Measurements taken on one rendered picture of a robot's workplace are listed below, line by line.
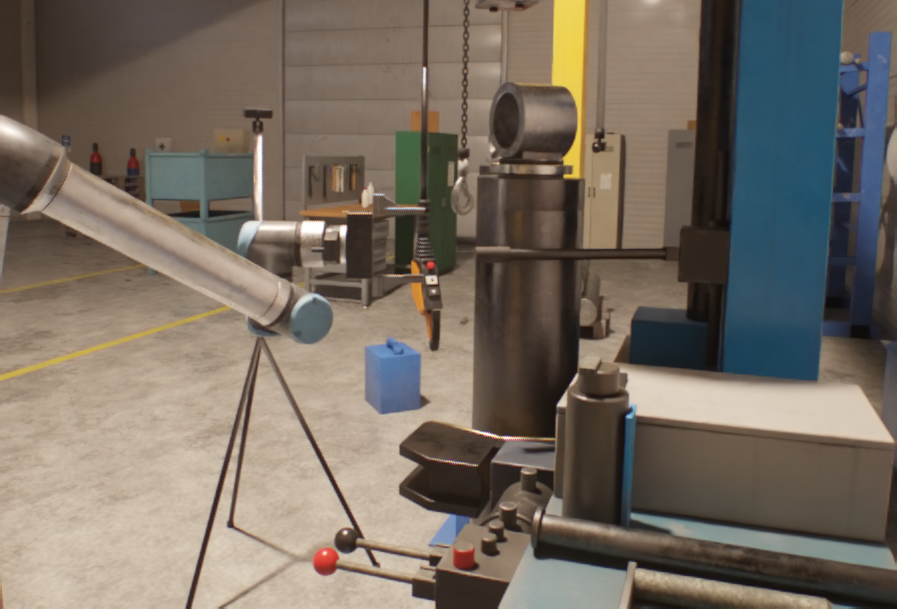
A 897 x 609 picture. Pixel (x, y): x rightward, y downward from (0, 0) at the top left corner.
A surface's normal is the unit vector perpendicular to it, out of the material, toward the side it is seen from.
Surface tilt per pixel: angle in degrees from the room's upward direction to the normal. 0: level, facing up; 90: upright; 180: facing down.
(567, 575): 0
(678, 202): 90
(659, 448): 90
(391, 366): 90
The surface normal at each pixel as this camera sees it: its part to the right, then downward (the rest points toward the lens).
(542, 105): 0.40, -0.23
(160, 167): -0.25, 0.11
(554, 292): 0.37, 0.11
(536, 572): 0.02, -0.99
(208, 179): 0.97, 0.05
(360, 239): 0.07, 0.11
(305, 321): 0.69, 0.14
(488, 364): -0.72, 0.07
